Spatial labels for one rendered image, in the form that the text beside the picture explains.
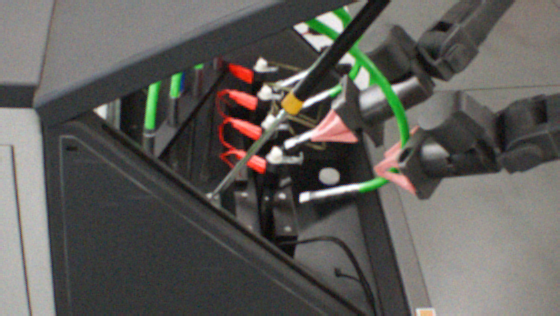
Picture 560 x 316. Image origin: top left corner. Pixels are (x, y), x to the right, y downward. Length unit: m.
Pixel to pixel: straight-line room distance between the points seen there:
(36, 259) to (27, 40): 0.26
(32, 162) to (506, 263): 2.22
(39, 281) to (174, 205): 0.20
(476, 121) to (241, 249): 0.32
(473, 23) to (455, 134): 0.27
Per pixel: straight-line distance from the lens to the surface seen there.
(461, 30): 1.28
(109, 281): 1.04
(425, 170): 1.16
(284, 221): 1.45
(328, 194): 1.29
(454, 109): 1.05
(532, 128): 1.06
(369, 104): 1.28
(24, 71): 0.86
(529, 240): 3.06
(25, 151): 0.90
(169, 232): 0.97
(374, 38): 1.24
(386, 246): 1.55
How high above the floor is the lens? 2.00
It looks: 41 degrees down
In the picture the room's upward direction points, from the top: 10 degrees clockwise
